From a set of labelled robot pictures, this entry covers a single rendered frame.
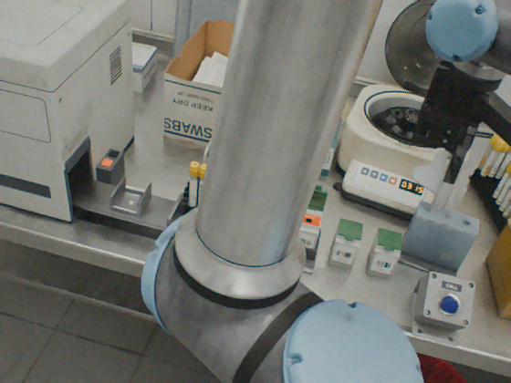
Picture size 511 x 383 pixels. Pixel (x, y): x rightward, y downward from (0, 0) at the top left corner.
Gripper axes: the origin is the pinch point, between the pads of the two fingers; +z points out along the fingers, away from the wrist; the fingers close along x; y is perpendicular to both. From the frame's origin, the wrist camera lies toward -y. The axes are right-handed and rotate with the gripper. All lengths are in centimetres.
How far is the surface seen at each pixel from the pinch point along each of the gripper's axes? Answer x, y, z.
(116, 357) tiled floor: -4, 67, 103
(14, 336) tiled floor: 4, 100, 103
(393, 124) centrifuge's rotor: -22.4, 10.2, 4.8
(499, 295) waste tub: 4.8, -14.9, 13.3
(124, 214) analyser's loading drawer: 19, 46, 11
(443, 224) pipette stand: 2.0, -2.6, 5.4
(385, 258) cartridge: 8.6, 4.4, 10.6
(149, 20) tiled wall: -40, 75, 7
